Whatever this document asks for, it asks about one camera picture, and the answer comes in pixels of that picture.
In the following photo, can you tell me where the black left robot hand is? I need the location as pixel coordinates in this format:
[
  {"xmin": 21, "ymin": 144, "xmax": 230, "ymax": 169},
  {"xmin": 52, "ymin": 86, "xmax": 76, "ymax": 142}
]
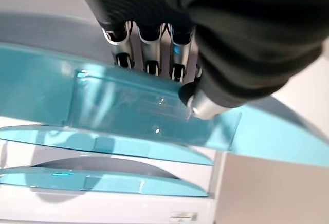
[{"xmin": 70, "ymin": 0, "xmax": 329, "ymax": 119}]

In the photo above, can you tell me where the blue fronted cart drawer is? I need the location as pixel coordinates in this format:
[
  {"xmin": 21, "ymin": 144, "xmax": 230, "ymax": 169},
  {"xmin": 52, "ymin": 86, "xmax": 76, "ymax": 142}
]
[
  {"xmin": 0, "ymin": 125, "xmax": 215, "ymax": 167},
  {"xmin": 0, "ymin": 41, "xmax": 329, "ymax": 170},
  {"xmin": 0, "ymin": 166, "xmax": 210, "ymax": 198}
]

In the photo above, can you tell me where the white medical cart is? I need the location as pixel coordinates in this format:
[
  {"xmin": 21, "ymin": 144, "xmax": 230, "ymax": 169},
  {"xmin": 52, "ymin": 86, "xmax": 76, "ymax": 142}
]
[{"xmin": 0, "ymin": 121, "xmax": 226, "ymax": 224}]

